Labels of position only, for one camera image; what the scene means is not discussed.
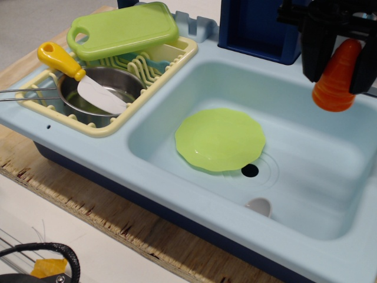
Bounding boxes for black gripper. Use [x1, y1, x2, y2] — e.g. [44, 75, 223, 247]
[277, 1, 376, 94]

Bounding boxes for orange toy carrot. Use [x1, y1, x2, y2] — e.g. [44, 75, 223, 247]
[312, 39, 362, 112]

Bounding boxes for green plastic plate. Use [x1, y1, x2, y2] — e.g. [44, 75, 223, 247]
[175, 108, 266, 172]

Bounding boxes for grey toy faucet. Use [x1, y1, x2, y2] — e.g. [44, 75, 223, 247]
[363, 87, 377, 98]

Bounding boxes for dark blue plastic box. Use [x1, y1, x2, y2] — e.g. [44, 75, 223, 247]
[218, 0, 300, 65]

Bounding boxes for light blue toy sink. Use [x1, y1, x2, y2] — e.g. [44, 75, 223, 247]
[0, 11, 377, 283]

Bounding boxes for teal plastic dish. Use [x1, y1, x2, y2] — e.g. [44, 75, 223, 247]
[118, 52, 170, 74]

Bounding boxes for stainless steel pot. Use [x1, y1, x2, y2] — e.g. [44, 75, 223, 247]
[58, 66, 147, 127]

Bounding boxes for green plastic cutting board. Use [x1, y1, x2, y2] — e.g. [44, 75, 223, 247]
[67, 2, 179, 61]

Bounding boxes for cream dish drying rack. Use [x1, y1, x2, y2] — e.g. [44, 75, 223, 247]
[15, 37, 198, 137]

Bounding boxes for wooden plywood board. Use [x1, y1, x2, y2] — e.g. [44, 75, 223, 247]
[0, 5, 283, 283]

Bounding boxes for yellow tape piece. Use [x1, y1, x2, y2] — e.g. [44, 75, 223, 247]
[30, 259, 68, 279]

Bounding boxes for yellow handled toy knife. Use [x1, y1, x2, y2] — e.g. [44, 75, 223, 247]
[37, 42, 127, 115]

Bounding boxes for metal wire pot handle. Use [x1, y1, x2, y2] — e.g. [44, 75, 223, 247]
[0, 87, 60, 103]

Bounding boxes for black braided cable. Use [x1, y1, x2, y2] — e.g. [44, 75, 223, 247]
[0, 242, 81, 281]

